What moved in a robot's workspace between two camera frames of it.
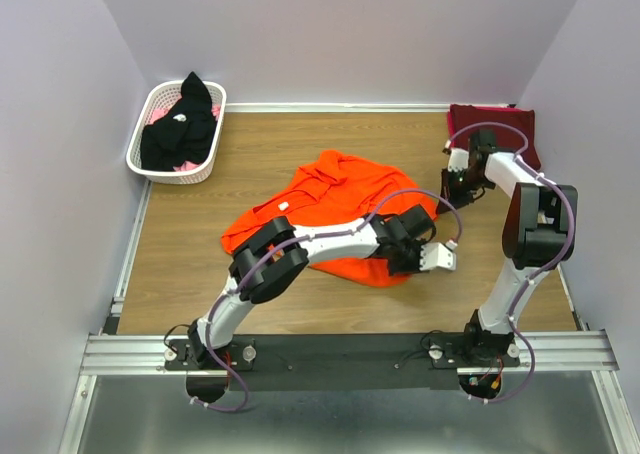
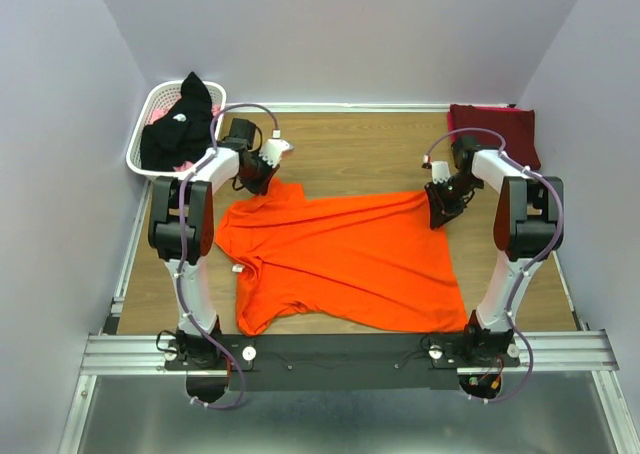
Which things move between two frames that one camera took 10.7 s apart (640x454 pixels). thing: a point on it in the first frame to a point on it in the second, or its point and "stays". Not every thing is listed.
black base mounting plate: x=340 y=361 stays
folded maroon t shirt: x=508 y=140 stays
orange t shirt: x=343 y=185 to x=380 y=259
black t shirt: x=186 y=135 stays
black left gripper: x=414 y=268 to x=260 y=187
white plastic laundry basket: x=156 y=95 stays
